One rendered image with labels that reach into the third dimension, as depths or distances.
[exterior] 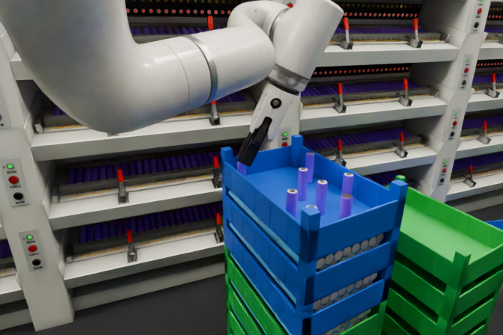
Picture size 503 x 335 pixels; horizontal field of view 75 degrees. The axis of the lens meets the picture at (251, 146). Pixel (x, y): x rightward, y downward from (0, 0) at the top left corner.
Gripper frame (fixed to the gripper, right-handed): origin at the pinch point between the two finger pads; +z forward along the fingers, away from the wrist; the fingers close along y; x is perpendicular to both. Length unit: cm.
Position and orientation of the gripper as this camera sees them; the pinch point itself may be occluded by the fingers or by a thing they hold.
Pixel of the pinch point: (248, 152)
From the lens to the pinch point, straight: 66.8
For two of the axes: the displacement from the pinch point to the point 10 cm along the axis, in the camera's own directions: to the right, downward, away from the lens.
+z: -4.2, 8.5, 3.2
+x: -9.1, -4.0, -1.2
